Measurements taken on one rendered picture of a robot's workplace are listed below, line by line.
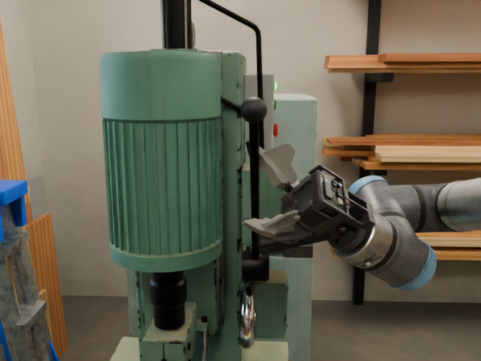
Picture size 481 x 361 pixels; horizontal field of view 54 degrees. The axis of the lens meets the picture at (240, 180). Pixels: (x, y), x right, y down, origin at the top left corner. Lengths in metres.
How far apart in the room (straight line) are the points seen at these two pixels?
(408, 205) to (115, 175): 0.51
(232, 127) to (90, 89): 2.31
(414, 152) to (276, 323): 1.82
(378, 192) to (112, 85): 0.49
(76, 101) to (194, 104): 2.55
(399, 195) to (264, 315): 0.35
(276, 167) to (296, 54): 2.29
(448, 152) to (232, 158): 1.94
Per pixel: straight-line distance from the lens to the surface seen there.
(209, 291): 0.88
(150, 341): 0.79
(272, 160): 0.71
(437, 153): 2.70
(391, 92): 3.07
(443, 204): 0.88
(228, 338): 1.03
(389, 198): 0.88
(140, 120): 0.64
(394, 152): 2.63
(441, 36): 3.16
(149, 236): 0.68
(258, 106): 0.61
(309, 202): 0.65
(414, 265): 0.80
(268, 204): 0.91
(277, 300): 0.96
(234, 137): 0.89
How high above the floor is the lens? 1.47
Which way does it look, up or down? 12 degrees down
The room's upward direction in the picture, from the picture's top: straight up
